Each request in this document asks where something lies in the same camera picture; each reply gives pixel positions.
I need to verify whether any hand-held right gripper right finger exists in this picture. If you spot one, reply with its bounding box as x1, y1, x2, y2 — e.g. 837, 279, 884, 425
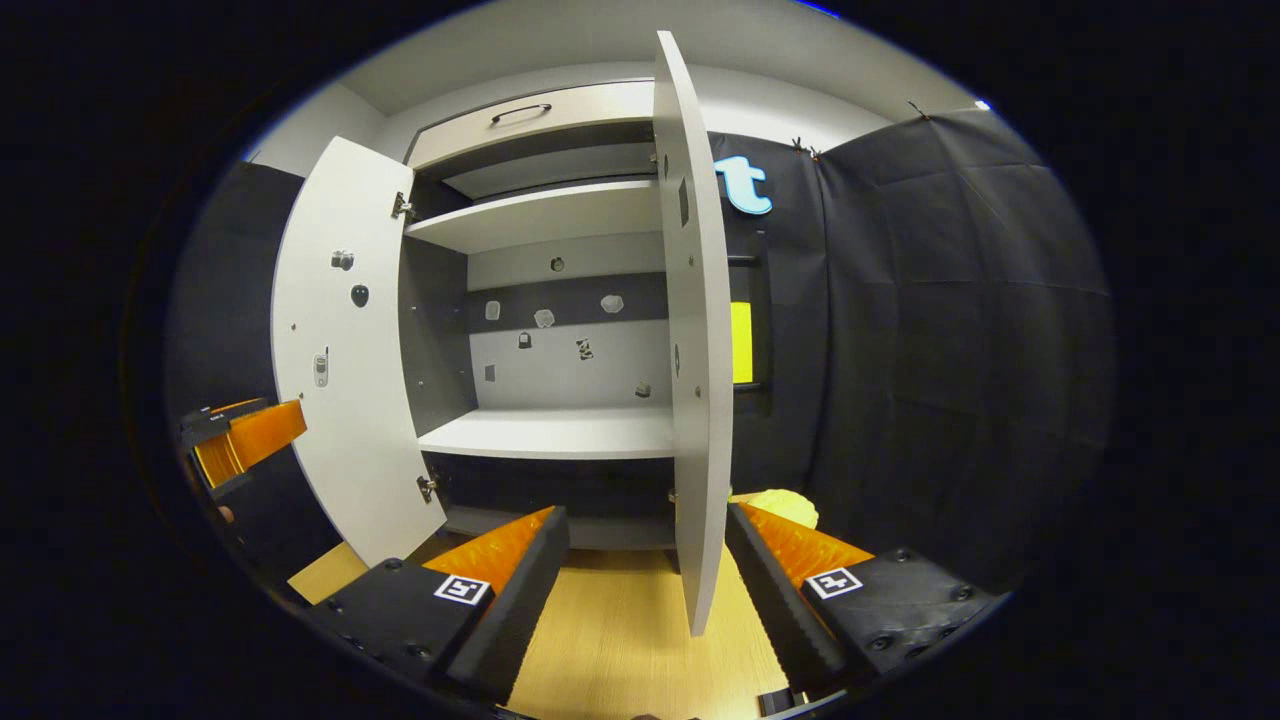
725, 502, 1001, 701

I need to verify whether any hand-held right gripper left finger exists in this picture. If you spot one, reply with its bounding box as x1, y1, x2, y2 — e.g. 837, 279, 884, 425
305, 505, 571, 706

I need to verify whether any beige double-door shoe cabinet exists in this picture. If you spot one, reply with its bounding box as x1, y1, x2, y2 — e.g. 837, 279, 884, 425
400, 78, 681, 551

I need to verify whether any black door handle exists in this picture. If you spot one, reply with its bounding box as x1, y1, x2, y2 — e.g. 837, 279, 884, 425
728, 228, 773, 416

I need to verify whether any white cabinet shelf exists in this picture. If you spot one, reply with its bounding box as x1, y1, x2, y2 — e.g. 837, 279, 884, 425
405, 180, 666, 254
418, 407, 676, 461

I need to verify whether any beige cabinet drawer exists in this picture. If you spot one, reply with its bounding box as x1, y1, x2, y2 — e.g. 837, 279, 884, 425
405, 80, 656, 171

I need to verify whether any yellow round bun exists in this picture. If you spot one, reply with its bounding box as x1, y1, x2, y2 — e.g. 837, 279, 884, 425
748, 488, 819, 529

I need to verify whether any black backdrop cloth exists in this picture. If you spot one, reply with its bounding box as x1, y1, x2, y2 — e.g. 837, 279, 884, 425
165, 105, 1116, 601

